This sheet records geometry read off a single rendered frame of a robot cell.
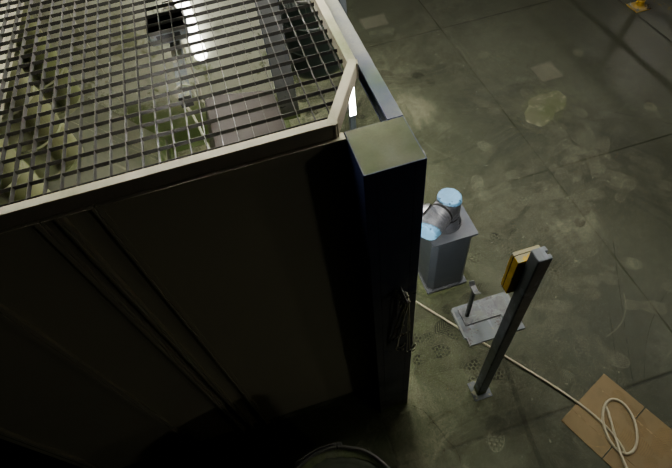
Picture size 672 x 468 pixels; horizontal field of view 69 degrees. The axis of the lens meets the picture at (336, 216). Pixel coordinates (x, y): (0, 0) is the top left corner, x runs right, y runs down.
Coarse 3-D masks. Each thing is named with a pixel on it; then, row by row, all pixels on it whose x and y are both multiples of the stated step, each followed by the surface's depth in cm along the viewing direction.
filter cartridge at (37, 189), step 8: (0, 144) 210; (8, 144) 217; (0, 152) 209; (8, 152) 214; (8, 168) 214; (24, 168) 225; (24, 176) 225; (8, 184) 216; (16, 184) 219; (40, 184) 236; (8, 192) 218; (16, 192) 221; (24, 192) 225; (32, 192) 229; (40, 192) 235; (0, 200) 218; (8, 200) 222; (16, 200) 223
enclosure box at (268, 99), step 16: (224, 96) 248; (240, 96) 249; (272, 96) 252; (208, 112) 239; (224, 112) 240; (256, 112) 242; (272, 112) 244; (208, 128) 258; (224, 128) 232; (256, 128) 235; (272, 128) 236; (224, 144) 225
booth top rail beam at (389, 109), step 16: (336, 0) 180; (336, 16) 173; (352, 32) 167; (352, 48) 161; (368, 64) 156; (368, 80) 151; (368, 96) 154; (384, 96) 146; (384, 112) 142; (400, 112) 141
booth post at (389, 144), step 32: (384, 128) 138; (352, 160) 138; (384, 160) 131; (416, 160) 130; (352, 192) 155; (384, 192) 136; (416, 192) 140; (384, 224) 148; (416, 224) 153; (384, 256) 163; (416, 256) 169; (384, 288) 180; (416, 288) 188; (384, 320) 202; (384, 352) 231; (384, 384) 268
